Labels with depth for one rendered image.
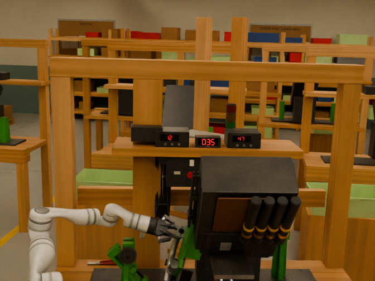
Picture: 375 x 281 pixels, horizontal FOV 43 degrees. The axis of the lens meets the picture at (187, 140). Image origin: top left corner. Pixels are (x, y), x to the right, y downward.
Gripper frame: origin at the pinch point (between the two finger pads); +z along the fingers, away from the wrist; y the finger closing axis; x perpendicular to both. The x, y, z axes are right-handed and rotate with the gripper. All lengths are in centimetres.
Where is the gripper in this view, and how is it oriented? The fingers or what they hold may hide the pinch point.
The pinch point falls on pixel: (178, 232)
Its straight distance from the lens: 218.8
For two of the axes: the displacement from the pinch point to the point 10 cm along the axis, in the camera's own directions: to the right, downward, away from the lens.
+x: -2.4, 5.1, 8.3
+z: 9.6, 2.7, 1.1
